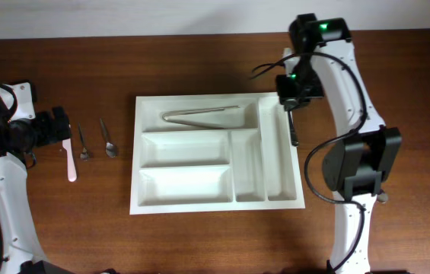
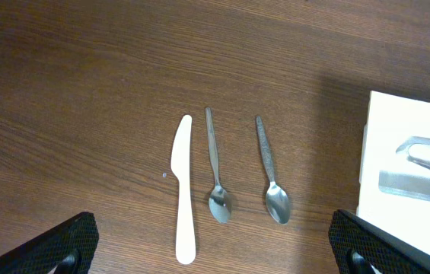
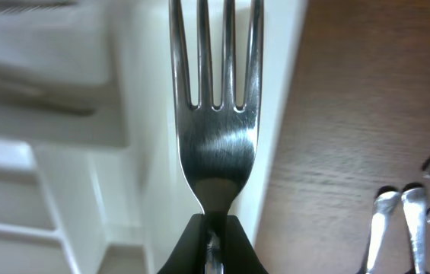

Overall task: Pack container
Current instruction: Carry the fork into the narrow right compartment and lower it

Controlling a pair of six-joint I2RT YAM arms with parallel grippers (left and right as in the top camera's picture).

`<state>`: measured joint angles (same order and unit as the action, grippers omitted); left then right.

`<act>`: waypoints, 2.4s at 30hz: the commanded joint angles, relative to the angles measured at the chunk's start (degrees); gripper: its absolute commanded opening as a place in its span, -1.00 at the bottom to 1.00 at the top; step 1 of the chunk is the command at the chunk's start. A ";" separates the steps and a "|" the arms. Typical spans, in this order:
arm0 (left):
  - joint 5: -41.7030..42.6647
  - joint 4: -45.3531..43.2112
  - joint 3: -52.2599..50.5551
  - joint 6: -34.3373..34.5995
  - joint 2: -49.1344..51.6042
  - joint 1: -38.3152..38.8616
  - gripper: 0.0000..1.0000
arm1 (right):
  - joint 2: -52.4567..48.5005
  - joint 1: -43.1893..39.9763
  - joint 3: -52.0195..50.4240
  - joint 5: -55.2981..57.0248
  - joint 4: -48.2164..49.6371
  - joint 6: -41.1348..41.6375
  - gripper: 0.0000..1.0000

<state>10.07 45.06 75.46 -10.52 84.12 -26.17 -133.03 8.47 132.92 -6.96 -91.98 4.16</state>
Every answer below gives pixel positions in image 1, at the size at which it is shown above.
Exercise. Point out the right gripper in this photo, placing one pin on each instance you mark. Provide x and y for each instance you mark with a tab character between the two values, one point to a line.
290	99

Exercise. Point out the small thin teaspoon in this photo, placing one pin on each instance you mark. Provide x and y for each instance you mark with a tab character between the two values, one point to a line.
85	155

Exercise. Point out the steel tongs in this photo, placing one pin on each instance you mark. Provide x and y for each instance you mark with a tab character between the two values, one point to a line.
195	117

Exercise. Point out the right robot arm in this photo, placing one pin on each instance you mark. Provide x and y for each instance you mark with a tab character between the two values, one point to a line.
359	159

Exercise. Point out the white cutlery tray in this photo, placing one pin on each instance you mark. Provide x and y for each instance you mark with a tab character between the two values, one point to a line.
251	165

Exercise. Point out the small steel teaspoon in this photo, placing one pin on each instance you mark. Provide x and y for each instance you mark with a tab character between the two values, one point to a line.
110	149

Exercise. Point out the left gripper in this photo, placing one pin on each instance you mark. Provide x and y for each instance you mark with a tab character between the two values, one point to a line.
53	132

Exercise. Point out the large steel spoon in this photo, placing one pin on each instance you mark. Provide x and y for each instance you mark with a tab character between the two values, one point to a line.
382	197

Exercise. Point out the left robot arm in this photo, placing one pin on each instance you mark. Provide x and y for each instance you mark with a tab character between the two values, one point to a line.
21	131

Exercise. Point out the steel fork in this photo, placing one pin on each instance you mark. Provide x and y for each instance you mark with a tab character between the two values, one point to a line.
293	135

